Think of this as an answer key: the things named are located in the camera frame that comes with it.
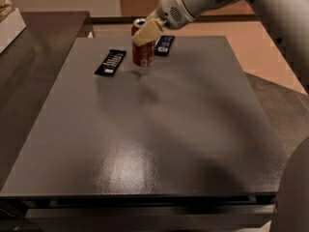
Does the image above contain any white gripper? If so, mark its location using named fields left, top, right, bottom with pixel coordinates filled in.
left=132, top=0, right=214, bottom=46

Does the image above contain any red coke can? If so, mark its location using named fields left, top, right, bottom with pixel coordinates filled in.
left=131, top=18, right=155, bottom=67

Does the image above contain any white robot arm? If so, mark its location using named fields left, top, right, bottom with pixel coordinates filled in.
left=132, top=0, right=309, bottom=232

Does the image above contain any black rxbar chocolate wrapper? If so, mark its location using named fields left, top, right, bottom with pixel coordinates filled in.
left=95, top=49, right=126, bottom=76

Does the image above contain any white box on counter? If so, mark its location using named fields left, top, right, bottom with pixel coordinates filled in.
left=0, top=9, right=26, bottom=54

